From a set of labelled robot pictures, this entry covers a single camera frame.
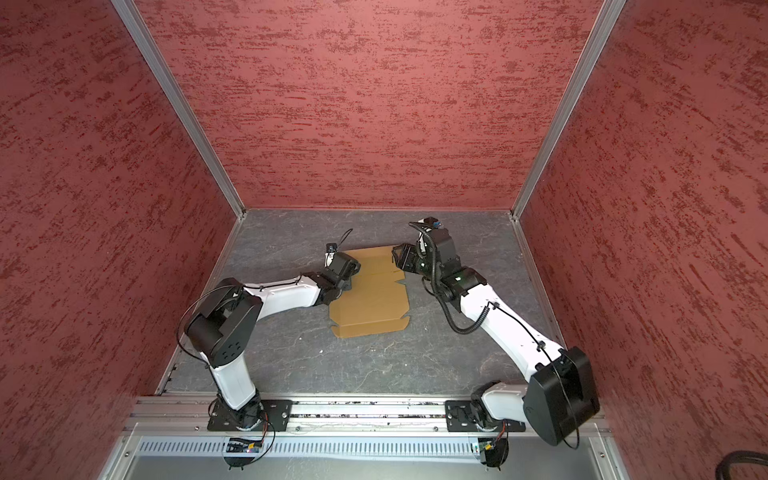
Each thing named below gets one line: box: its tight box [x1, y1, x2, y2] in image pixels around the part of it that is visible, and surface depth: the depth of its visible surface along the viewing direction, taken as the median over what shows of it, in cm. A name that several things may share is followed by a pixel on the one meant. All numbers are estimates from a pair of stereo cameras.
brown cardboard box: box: [328, 246, 410, 338], surface depth 93 cm
